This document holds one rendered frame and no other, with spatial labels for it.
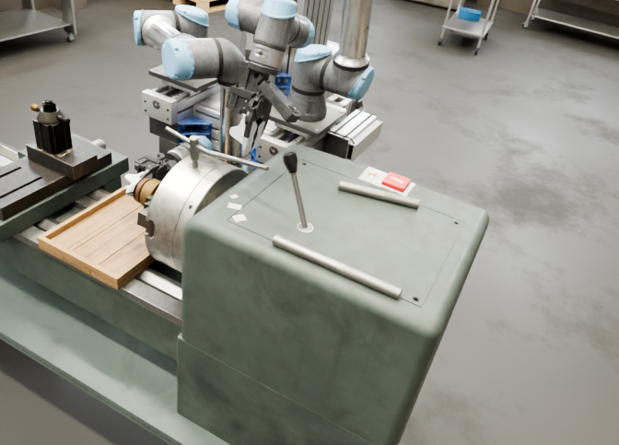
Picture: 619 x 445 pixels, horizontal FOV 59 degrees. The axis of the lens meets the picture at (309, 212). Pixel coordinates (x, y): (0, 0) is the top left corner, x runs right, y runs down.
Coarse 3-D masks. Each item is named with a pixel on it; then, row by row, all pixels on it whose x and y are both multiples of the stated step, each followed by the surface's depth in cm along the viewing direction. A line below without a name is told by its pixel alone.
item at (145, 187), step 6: (144, 180) 150; (150, 180) 150; (156, 180) 150; (138, 186) 149; (144, 186) 148; (150, 186) 148; (156, 186) 147; (138, 192) 149; (144, 192) 148; (150, 192) 147; (138, 198) 150; (144, 198) 148
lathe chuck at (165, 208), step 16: (208, 160) 141; (176, 176) 134; (192, 176) 134; (160, 192) 133; (176, 192) 132; (192, 192) 132; (160, 208) 132; (176, 208) 131; (160, 224) 133; (176, 224) 131; (160, 240) 134; (160, 256) 138
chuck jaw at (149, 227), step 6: (150, 198) 145; (144, 204) 142; (144, 210) 138; (138, 216) 138; (144, 216) 137; (138, 222) 138; (144, 222) 137; (150, 222) 135; (150, 228) 135; (150, 234) 136
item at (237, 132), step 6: (234, 126) 128; (240, 126) 127; (252, 126) 125; (234, 132) 128; (240, 132) 127; (252, 132) 126; (240, 138) 128; (246, 138) 126; (252, 138) 128; (246, 144) 127; (246, 150) 128
